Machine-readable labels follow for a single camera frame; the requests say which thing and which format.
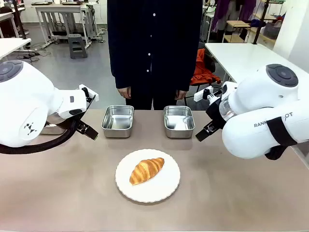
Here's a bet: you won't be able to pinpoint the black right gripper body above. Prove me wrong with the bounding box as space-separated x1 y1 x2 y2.
205 98 227 129

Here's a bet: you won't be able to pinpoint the golden croissant bread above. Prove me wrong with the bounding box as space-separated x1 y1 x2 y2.
129 157 165 186

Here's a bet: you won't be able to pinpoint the rectangular steel container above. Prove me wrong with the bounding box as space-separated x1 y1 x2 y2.
40 120 71 135
163 105 196 139
100 105 135 139

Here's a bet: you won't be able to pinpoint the person's left hand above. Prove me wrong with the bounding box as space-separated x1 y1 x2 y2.
175 89 188 101

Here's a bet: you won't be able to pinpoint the person's right hand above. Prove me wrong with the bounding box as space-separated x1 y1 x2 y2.
117 86 132 100

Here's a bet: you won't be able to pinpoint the orange cloth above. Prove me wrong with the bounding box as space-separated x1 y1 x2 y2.
190 48 222 86

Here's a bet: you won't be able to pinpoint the large white table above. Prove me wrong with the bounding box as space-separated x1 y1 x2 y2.
204 43 309 84

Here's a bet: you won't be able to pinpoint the white scalloped plate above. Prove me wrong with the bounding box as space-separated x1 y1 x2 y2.
115 148 181 203

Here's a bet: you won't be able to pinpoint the grey step stool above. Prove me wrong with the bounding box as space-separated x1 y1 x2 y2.
68 34 88 59

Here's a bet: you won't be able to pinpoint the wooden shelf rack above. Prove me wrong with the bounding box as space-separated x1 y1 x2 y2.
222 13 278 44

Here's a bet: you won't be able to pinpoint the person in dark shirt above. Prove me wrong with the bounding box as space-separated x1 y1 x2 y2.
107 0 204 111

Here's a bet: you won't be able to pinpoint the grey storage bin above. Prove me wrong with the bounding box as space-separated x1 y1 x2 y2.
262 21 282 40

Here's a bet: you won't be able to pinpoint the purple hanging clothes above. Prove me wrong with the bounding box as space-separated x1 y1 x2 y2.
211 0 257 33

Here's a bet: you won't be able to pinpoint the black stand pole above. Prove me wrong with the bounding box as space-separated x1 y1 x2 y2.
252 0 270 45
12 0 28 40

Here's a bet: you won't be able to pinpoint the white workbench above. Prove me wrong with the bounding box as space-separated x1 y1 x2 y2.
31 1 99 48

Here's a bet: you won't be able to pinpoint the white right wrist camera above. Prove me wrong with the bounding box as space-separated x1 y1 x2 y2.
194 86 222 102

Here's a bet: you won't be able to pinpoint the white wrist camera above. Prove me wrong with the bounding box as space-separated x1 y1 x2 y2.
194 86 222 102
78 84 99 103

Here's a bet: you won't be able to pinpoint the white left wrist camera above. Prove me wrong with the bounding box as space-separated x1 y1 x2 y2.
78 84 99 103

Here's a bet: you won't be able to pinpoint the black left arm cable sleeve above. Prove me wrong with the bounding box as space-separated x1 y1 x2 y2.
0 117 82 155

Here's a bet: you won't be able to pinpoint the black arm cable sleeve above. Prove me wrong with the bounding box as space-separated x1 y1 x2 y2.
0 117 82 155
264 144 287 160

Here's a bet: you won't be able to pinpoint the black strap on arm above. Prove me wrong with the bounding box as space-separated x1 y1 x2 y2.
266 116 298 147

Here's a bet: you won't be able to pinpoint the black right arm cable sleeve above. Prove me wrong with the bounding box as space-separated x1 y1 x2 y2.
264 144 287 160

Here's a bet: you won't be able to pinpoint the black floor cables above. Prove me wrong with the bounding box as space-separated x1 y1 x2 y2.
16 42 53 64

